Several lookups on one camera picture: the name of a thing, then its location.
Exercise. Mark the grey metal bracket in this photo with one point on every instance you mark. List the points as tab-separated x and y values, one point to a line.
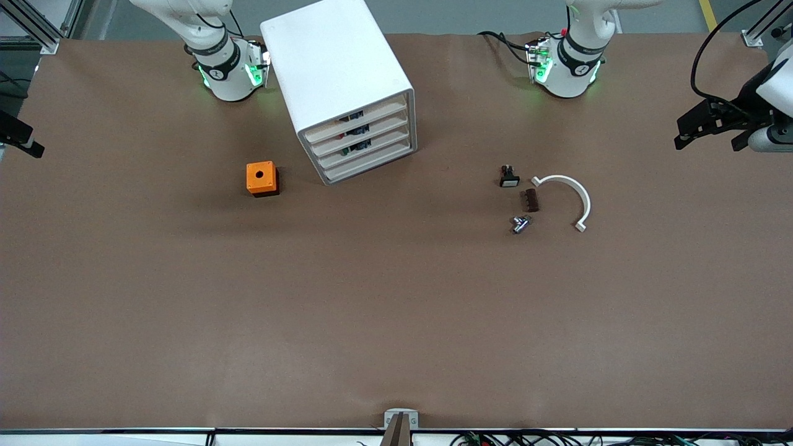
401	424

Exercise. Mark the white curved plastic arc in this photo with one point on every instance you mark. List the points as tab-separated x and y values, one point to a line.
582	195

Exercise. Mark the orange box with hole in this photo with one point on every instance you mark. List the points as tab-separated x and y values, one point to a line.
260	176

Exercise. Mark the aluminium frame profile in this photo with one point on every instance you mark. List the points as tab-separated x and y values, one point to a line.
759	31
37	28

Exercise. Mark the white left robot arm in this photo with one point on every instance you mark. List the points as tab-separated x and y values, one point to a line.
573	68

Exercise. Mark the silver metal key switch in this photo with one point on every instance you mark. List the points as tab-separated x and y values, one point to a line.
520	224

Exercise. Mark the black switch with white face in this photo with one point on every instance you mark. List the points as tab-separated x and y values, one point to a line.
508	179

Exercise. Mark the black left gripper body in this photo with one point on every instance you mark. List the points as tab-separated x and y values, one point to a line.
745	106

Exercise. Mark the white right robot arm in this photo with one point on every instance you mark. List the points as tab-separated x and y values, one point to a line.
226	80

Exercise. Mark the brown terminal block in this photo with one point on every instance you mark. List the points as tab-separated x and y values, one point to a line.
530	201

